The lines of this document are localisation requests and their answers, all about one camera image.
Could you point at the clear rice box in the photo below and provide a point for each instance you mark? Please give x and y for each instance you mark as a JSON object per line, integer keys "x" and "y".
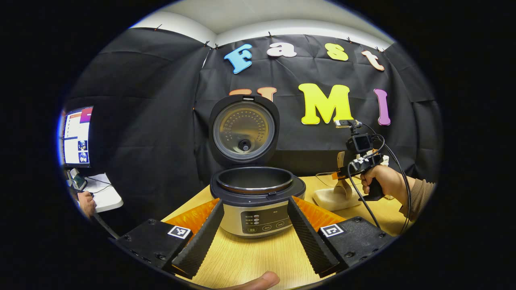
{"x": 330, "y": 199}

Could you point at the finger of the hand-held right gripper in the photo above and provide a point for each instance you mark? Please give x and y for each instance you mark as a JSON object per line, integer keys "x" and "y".
{"x": 356, "y": 166}

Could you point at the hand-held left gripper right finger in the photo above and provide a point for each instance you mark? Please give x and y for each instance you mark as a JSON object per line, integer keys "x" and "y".
{"x": 308, "y": 241}

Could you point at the wooden spoon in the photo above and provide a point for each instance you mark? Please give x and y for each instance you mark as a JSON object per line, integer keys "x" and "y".
{"x": 343, "y": 189}

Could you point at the grey rice cooker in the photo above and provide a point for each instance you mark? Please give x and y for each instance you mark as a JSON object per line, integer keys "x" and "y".
{"x": 242, "y": 133}

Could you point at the computer monitor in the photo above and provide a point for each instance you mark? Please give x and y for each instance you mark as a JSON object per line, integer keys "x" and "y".
{"x": 76, "y": 137}

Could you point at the grey desk device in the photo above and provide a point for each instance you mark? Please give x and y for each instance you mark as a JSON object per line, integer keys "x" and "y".
{"x": 78, "y": 181}

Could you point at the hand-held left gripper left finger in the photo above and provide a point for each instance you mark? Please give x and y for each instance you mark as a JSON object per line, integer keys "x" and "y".
{"x": 203, "y": 241}

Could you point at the white side desk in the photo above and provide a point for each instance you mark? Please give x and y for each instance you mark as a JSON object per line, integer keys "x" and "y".
{"x": 107, "y": 199}

